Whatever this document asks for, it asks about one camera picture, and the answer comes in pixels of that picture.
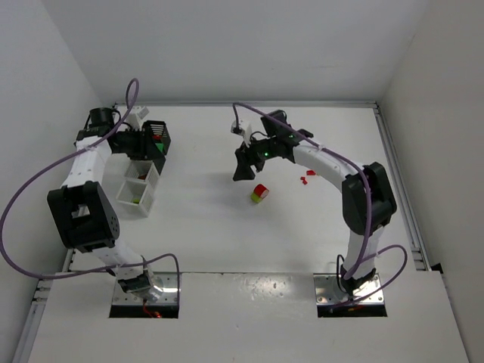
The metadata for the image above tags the red round flower lego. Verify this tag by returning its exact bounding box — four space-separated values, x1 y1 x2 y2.
250 184 269 203

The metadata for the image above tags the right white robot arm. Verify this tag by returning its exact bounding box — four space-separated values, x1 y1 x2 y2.
231 110 397 295

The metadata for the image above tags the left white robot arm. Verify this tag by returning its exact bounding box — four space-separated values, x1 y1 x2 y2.
47 107 163 299

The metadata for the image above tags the black slotted container far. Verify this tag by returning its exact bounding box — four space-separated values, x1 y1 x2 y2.
142 120 171 160

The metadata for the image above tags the white slotted container far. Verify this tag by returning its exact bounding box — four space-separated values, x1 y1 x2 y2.
124 160 160 189

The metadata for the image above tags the white slotted container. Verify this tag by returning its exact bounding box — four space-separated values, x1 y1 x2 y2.
116 179 154 217
124 160 160 189

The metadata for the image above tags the white slotted container near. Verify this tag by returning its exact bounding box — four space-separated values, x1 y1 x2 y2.
116 179 154 217

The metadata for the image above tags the white front cover panel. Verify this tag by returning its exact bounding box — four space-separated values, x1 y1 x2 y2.
29 272 467 362

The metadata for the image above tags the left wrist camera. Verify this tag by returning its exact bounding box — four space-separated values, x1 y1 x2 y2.
126 106 150 130

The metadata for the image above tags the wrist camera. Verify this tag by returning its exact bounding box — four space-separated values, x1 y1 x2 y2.
231 119 253 147
126 106 150 130

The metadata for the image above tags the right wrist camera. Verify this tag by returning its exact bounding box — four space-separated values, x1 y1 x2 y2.
231 119 253 147

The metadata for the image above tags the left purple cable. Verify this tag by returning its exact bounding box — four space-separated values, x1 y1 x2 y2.
0 77 180 296

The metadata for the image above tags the purple cable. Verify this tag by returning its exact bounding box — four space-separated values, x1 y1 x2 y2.
0 77 180 296
231 101 409 306

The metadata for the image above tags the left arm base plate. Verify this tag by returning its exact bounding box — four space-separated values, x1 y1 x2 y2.
112 272 178 306

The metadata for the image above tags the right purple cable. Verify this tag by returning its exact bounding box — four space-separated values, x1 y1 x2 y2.
231 101 409 306

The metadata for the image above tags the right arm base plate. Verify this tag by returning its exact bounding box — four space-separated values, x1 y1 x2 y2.
313 274 385 306

